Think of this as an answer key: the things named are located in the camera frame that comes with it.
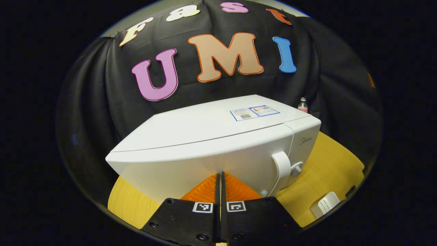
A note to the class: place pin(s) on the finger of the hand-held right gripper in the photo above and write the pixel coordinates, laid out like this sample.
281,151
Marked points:
370,80

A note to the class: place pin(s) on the white microwave oven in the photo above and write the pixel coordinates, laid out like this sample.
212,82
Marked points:
205,136

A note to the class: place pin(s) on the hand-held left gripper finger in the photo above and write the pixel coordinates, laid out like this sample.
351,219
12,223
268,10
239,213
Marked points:
223,198
217,198

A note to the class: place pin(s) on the small pink label bottle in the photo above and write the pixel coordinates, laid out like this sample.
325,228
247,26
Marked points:
302,106

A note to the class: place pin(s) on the black backdrop cloth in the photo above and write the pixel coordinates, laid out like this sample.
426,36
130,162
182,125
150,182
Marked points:
88,102

